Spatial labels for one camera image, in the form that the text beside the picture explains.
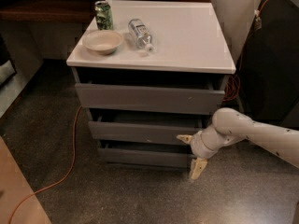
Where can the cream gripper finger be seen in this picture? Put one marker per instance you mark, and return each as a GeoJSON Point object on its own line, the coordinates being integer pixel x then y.
{"type": "Point", "coordinates": [197, 167]}
{"type": "Point", "coordinates": [185, 138]}

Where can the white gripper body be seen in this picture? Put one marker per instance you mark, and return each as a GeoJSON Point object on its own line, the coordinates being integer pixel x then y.
{"type": "Point", "coordinates": [197, 144]}

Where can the grey bottom drawer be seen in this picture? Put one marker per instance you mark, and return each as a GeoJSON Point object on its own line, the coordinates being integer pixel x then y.
{"type": "Point", "coordinates": [160, 155]}

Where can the grey drawer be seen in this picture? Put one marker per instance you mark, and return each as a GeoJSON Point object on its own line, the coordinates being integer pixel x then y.
{"type": "Point", "coordinates": [144, 127]}
{"type": "Point", "coordinates": [160, 155]}
{"type": "Point", "coordinates": [152, 99]}

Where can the clear blue plastic bottle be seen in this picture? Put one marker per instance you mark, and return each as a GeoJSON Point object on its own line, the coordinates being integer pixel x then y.
{"type": "Point", "coordinates": [141, 35]}

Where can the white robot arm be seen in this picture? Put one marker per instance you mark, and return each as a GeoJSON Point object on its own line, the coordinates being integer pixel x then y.
{"type": "Point", "coordinates": [229, 127]}

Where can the grey top drawer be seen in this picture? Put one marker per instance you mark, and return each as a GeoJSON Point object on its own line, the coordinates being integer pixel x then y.
{"type": "Point", "coordinates": [152, 99]}

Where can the grey middle drawer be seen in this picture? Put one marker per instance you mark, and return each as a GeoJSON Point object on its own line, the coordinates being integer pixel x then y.
{"type": "Point", "coordinates": [144, 127]}

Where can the white and grey drawer cabinet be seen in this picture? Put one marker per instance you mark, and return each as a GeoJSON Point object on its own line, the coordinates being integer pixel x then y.
{"type": "Point", "coordinates": [189, 50]}

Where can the white bowl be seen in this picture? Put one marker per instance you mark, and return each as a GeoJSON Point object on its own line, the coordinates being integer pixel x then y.
{"type": "Point", "coordinates": [102, 41]}

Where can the green soda can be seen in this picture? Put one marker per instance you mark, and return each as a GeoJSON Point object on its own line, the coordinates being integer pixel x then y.
{"type": "Point", "coordinates": [103, 15]}

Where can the dark wooden desk top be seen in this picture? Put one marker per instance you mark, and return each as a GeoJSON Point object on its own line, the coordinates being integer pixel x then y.
{"type": "Point", "coordinates": [72, 11]}

